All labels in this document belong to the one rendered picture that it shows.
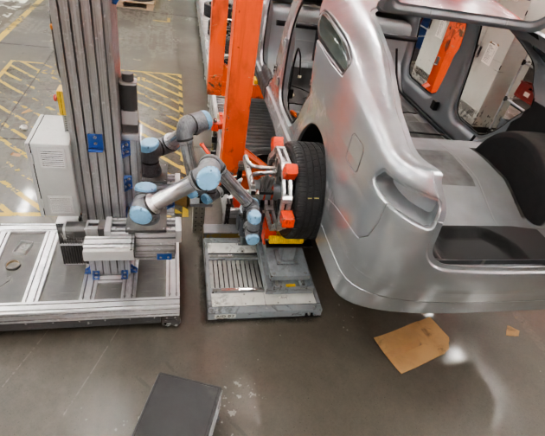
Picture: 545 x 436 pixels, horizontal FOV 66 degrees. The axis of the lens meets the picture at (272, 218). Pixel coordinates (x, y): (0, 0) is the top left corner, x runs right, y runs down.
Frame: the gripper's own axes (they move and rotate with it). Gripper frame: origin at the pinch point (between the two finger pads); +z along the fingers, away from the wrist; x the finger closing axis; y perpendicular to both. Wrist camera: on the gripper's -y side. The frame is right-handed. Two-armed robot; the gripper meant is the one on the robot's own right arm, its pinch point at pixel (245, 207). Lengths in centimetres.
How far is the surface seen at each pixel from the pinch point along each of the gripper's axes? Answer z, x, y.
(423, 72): 492, -396, -52
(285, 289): -8, -37, -69
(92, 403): -77, 87, -83
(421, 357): -63, -127, -82
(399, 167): -74, -46, 77
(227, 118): 60, 8, 32
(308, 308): -22, -53, -75
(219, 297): -8, 11, -75
